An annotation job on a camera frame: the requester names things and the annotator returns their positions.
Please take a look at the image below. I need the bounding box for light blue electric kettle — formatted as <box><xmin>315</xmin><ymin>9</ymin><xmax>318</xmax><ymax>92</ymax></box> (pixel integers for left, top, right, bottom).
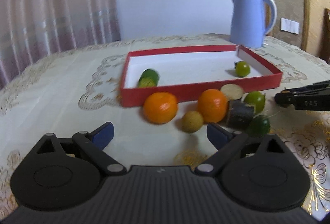
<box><xmin>230</xmin><ymin>0</ymin><xmax>277</xmax><ymax>49</ymax></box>

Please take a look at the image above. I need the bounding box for wooden headboard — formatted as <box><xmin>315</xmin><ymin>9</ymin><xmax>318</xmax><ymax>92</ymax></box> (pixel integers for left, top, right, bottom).
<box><xmin>319</xmin><ymin>8</ymin><xmax>330</xmax><ymax>64</ymax></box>

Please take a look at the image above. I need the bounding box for green tomato in tray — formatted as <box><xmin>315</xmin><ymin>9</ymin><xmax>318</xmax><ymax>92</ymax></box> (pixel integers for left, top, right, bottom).
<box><xmin>234</xmin><ymin>61</ymin><xmax>251</xmax><ymax>77</ymax></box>

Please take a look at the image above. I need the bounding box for white wall switch panel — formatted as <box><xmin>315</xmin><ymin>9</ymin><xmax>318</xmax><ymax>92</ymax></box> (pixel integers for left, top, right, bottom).
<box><xmin>280</xmin><ymin>18</ymin><xmax>300</xmax><ymax>34</ymax></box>

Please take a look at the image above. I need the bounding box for cut green cucumber piece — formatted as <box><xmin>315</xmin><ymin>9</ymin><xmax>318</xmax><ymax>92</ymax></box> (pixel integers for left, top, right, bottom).
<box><xmin>138</xmin><ymin>69</ymin><xmax>159</xmax><ymax>88</ymax></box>

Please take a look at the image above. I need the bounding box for small yellow-brown longan fruit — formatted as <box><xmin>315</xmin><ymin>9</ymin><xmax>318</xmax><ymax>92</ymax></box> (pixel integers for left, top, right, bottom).
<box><xmin>181</xmin><ymin>110</ymin><xmax>204</xmax><ymax>133</ymax></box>

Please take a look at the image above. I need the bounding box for green tomato outside tray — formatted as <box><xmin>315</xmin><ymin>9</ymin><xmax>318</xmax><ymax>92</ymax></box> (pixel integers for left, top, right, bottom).
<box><xmin>244</xmin><ymin>91</ymin><xmax>266</xmax><ymax>114</ymax></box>

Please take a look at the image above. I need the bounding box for pink patterned curtain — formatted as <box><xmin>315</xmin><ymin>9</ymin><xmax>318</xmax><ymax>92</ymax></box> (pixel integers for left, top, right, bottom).
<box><xmin>1</xmin><ymin>0</ymin><xmax>120</xmax><ymax>87</ymax></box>

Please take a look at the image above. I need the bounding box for orange mandarin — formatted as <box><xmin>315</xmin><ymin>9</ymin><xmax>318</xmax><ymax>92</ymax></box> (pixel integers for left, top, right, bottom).
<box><xmin>143</xmin><ymin>92</ymin><xmax>178</xmax><ymax>124</ymax></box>
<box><xmin>197</xmin><ymin>89</ymin><xmax>228</xmax><ymax>123</ymax></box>

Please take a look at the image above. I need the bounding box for red shallow box tray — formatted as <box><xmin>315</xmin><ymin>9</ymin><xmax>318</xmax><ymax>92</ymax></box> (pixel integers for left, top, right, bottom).
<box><xmin>120</xmin><ymin>45</ymin><xmax>283</xmax><ymax>107</ymax></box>

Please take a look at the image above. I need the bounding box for dark green lime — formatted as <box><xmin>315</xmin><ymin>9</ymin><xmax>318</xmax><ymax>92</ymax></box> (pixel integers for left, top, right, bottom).
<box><xmin>246</xmin><ymin>115</ymin><xmax>270</xmax><ymax>137</ymax></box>

